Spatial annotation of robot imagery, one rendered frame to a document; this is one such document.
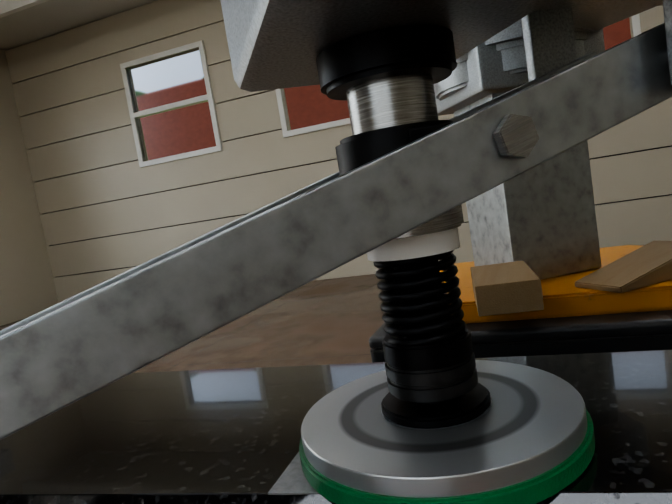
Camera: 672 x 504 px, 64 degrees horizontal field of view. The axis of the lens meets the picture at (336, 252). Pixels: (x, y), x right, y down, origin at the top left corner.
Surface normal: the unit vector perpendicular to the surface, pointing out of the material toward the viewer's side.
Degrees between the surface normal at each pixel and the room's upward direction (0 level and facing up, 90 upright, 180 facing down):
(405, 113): 90
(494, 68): 90
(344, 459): 0
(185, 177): 90
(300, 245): 90
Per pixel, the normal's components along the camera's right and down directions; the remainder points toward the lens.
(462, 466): -0.16, -0.98
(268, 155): -0.32, 0.15
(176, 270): 0.25, 0.05
